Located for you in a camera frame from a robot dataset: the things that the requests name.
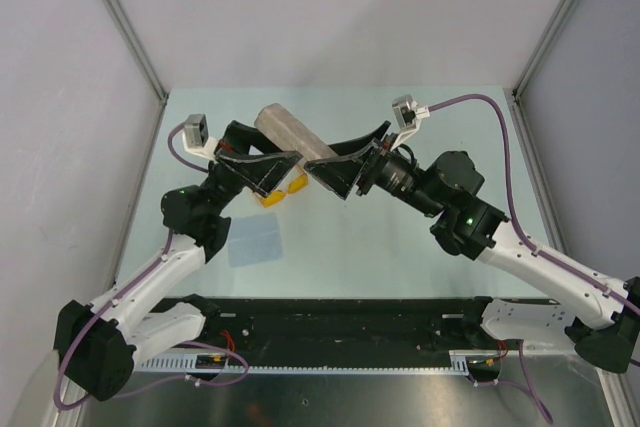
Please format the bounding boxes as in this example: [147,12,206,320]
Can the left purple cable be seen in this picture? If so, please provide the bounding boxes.
[53,124,251,413]

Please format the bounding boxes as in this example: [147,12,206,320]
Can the blue cleaning cloth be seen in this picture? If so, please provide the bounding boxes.
[226,213,284,268]

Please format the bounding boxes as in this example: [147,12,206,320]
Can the aluminium frame post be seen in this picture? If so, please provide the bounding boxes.
[101,0,169,107]
[511,0,580,100]

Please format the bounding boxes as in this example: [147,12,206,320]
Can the grey glasses case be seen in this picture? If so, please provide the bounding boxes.
[254,103,338,167]

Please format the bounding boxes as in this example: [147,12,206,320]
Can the right aluminium frame post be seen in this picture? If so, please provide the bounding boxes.
[511,0,580,100]

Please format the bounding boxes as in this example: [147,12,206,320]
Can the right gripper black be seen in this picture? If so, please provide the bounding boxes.
[305,121,443,219]

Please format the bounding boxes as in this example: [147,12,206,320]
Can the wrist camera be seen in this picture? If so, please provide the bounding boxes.
[182,114,218,160]
[392,95,430,143]

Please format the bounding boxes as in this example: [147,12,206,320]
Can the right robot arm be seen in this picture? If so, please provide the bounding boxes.
[305,126,639,373]

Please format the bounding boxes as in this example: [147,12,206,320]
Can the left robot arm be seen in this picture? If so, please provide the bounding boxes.
[53,116,302,411]

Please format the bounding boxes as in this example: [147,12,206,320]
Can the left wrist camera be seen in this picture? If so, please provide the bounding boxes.
[182,114,218,160]

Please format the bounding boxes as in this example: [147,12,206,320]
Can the grey slotted cable duct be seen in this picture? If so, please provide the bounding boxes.
[134,351,498,376]

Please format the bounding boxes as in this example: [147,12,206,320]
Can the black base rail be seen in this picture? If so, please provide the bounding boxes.
[164,296,566,368]

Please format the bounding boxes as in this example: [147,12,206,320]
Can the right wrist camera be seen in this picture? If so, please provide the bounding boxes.
[392,95,430,143]

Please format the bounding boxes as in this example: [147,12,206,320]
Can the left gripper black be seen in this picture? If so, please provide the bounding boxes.
[201,121,303,218]

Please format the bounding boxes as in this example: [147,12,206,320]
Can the orange sunglasses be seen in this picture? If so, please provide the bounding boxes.
[253,166,309,208]

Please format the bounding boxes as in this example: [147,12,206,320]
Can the left aluminium frame post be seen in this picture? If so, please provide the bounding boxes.
[101,0,169,107]

